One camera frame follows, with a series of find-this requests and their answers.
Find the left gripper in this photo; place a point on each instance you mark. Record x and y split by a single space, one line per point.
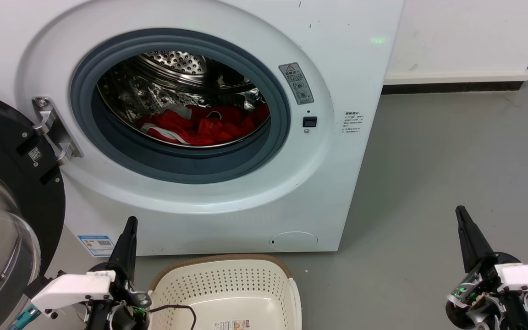
124 311

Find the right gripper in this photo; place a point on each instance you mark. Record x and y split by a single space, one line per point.
475 298

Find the red and white garment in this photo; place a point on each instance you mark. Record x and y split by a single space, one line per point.
209 130

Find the cream perforated laundry basket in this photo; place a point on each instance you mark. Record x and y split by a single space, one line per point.
227 284

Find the black washer door with glass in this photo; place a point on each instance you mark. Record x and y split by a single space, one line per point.
2 137

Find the stainless steel washing machine drum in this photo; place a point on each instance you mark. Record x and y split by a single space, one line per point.
172 78

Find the blue energy label sticker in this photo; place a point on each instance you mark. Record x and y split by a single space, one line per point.
96 245

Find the grey rubber door gasket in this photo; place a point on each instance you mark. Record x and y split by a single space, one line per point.
177 166

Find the white front-load washing machine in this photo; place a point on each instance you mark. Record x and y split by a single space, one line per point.
245 201

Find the QR code sticker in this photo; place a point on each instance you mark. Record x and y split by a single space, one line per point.
35 154

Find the metal door hinge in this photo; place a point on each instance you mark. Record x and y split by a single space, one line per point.
48 123

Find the round white filter cover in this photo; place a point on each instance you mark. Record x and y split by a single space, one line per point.
294 241

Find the small text label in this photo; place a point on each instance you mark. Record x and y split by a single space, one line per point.
351 122

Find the black door latch socket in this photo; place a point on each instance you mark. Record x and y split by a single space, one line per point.
310 122

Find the grey warning sticker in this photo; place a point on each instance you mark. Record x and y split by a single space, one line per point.
296 83

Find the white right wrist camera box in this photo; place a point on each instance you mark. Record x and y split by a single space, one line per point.
527 277

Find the black wall baseboard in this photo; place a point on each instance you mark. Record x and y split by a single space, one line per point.
452 87

